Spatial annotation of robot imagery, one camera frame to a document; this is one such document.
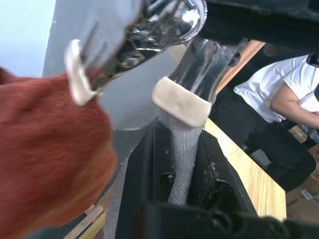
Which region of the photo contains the chrome clip with cream pad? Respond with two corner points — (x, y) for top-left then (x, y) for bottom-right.
(152, 37), (248, 128)
(63, 0), (150, 107)

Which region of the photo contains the red ankle sock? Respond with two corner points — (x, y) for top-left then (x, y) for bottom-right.
(0, 66), (118, 239)

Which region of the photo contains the grey column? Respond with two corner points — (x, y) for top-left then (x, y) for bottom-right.
(41, 0), (185, 131)

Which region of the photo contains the grey knit sock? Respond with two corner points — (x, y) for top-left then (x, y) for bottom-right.
(106, 109), (203, 239)

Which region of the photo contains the chrome clip hanger frame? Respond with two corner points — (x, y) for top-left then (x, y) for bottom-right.
(126, 0), (209, 52)

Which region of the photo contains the brown cardboard box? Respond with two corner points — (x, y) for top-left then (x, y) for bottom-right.
(285, 173), (319, 223)

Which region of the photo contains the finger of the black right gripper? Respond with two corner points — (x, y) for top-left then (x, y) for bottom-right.
(203, 0), (319, 53)

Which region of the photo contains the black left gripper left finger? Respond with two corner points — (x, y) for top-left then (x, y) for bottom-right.
(116, 125), (175, 239)

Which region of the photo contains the person in white t-shirt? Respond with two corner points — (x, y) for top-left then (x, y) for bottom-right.
(211, 53), (319, 194)

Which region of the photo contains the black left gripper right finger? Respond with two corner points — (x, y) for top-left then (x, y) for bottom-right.
(188, 131), (258, 217)

